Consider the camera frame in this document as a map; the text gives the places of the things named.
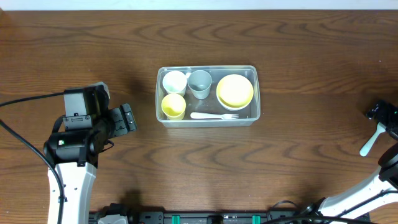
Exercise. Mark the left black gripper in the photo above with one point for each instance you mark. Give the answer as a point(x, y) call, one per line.
point(125, 119)

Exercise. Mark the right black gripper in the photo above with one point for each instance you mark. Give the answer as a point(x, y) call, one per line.
point(382, 113)

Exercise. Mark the white plastic spoon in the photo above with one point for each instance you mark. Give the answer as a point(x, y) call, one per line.
point(364, 151)

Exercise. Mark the yellow plastic cup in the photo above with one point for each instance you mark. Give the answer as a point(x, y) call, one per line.
point(174, 106)

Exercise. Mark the white plastic cup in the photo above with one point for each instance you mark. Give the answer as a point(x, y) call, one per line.
point(175, 82)

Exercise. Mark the white plastic fork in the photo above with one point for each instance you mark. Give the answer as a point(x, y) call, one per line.
point(197, 115)

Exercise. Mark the grey plastic cup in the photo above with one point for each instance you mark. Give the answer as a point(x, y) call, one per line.
point(200, 83)

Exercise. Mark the clear plastic container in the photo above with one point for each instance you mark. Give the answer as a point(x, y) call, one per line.
point(210, 104)

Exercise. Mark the white plastic bowl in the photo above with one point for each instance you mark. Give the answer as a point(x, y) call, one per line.
point(229, 107)

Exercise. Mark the yellow plastic bowl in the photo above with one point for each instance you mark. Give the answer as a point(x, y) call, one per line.
point(235, 90)

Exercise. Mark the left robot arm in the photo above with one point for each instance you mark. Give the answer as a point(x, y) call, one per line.
point(73, 148)

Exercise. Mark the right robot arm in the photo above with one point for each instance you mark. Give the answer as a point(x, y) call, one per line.
point(380, 188)

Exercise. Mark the black mounting rail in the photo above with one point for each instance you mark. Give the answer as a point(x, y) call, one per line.
point(117, 213)

